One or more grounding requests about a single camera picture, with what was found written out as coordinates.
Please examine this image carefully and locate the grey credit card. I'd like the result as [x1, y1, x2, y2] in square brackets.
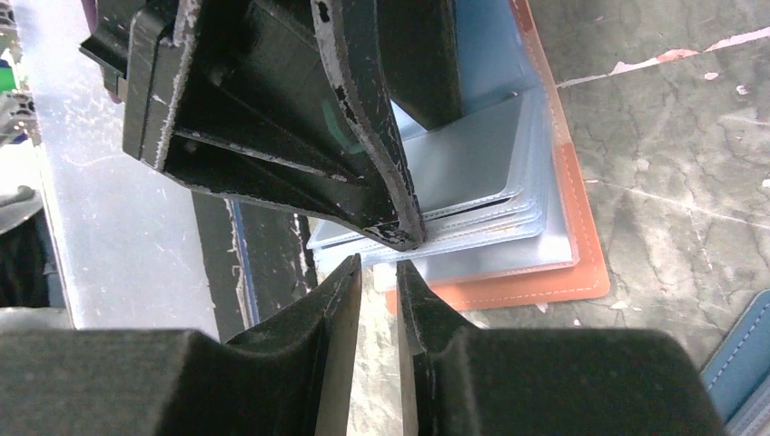
[403, 94, 528, 222]

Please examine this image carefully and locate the card holder with gold card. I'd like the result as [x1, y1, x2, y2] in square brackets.
[701, 290, 769, 435]

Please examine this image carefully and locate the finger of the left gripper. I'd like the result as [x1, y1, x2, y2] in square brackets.
[377, 0, 463, 131]
[80, 1, 426, 252]

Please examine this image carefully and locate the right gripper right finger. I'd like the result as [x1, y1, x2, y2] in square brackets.
[397, 261, 725, 435]

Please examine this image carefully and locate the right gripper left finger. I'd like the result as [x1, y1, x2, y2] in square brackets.
[1, 255, 362, 435]

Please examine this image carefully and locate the brown blue card holder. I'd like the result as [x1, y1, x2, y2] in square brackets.
[307, 1, 609, 310]

